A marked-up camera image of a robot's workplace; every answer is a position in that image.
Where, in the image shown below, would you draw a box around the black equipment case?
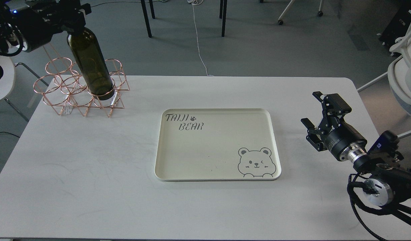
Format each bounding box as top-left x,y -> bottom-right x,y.
379,0 -> 411,49

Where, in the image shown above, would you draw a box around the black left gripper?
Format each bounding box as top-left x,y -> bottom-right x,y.
11,0 -> 92,52

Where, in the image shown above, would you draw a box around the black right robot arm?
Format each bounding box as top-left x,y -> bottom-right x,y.
301,91 -> 411,241

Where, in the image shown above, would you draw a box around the white chair base with casters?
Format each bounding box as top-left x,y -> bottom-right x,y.
276,0 -> 312,26

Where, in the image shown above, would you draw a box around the copper wire bottle rack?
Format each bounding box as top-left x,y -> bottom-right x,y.
33,44 -> 130,116

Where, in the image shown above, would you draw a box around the cream bear print tray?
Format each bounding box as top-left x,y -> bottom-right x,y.
155,108 -> 282,181

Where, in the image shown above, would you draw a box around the white chair left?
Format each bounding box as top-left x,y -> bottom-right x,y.
0,54 -> 49,123

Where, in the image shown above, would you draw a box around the dark green wine bottle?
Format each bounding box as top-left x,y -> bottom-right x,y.
67,27 -> 115,100

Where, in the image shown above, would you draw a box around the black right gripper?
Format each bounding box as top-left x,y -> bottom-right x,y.
301,91 -> 367,161

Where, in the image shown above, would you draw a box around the white floor cable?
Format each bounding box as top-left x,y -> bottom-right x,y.
187,0 -> 214,77

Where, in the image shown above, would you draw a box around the black table legs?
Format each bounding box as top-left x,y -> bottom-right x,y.
139,0 -> 229,39

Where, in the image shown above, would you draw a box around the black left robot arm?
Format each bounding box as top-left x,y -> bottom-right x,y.
0,0 -> 92,57

